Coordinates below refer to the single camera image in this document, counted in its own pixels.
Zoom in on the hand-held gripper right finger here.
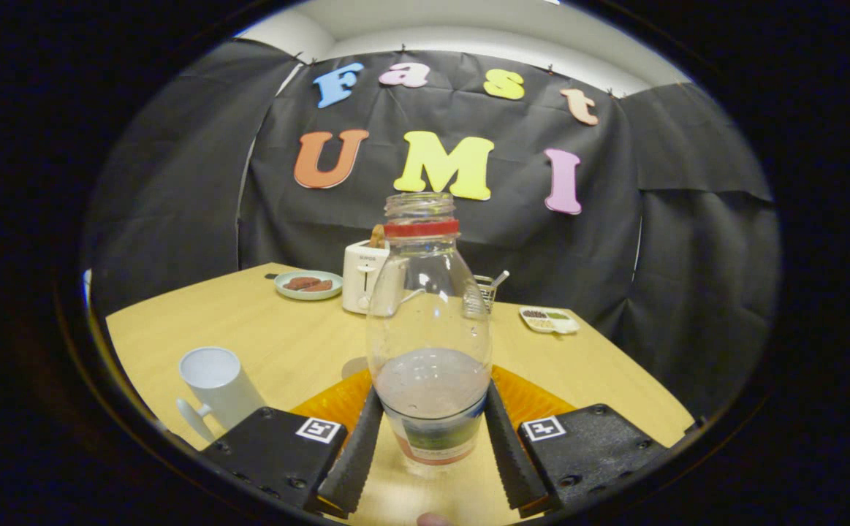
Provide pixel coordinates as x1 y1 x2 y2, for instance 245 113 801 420
485 364 670 518

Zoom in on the white toaster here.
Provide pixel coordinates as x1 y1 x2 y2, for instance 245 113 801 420
342 240 407 316

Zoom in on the clear plastic juice bottle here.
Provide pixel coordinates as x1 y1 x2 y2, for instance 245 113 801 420
366 192 493 468

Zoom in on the light green plate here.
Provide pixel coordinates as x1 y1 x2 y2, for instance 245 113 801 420
274 270 344 302

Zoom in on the white compartment tray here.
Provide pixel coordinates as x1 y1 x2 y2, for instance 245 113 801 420
519 306 580 335

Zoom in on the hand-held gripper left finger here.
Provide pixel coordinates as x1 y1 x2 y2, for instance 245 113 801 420
202 367 385 519

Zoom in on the wooden table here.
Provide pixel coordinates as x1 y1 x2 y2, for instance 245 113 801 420
105 262 696 523

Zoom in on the white cup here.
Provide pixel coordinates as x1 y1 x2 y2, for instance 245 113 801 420
175 346 268 445

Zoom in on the metal wire basket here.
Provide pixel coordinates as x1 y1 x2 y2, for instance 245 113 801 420
465 275 498 316

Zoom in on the black backdrop cloth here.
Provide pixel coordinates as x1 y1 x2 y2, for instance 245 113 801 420
85 38 783 421

